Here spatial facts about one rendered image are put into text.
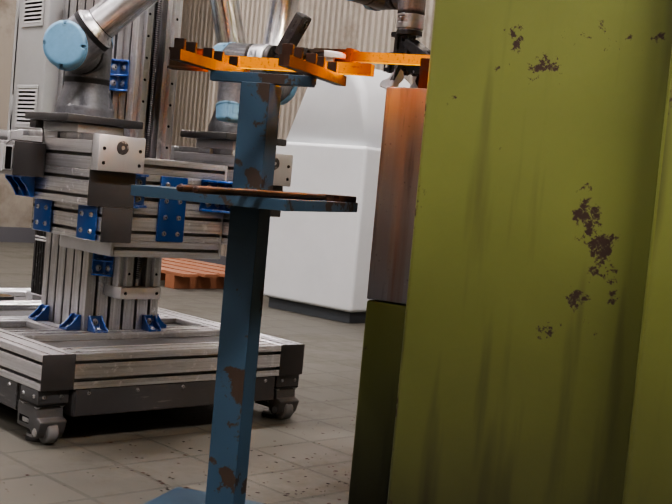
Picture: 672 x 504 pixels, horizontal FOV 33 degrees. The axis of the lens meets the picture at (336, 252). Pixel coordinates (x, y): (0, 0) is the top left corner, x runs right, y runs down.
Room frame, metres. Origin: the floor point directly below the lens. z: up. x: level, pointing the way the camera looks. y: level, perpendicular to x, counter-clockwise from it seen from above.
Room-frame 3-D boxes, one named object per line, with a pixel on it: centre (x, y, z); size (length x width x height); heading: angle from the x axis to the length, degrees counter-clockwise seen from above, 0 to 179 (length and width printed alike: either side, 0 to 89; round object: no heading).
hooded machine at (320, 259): (6.09, -0.03, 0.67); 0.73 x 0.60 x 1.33; 44
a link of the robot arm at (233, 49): (2.78, 0.29, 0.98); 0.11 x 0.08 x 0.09; 63
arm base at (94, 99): (2.95, 0.69, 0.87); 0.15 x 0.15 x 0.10
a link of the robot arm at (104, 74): (2.95, 0.69, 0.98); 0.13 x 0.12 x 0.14; 175
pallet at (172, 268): (7.14, 0.99, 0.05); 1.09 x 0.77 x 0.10; 43
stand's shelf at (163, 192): (2.15, 0.17, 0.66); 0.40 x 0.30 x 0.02; 161
